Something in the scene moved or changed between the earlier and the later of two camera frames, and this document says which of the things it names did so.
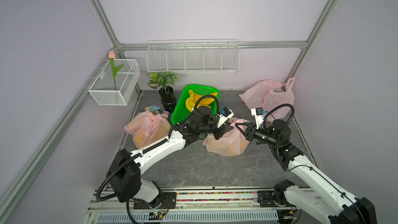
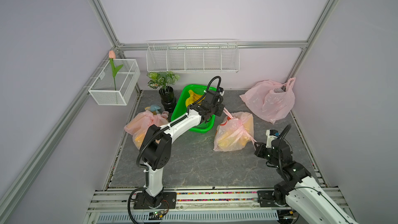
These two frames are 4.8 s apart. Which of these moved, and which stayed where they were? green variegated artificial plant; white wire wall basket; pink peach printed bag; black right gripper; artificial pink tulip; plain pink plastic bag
Moved: black right gripper; pink peach printed bag
Stayed: green variegated artificial plant; artificial pink tulip; plain pink plastic bag; white wire wall basket
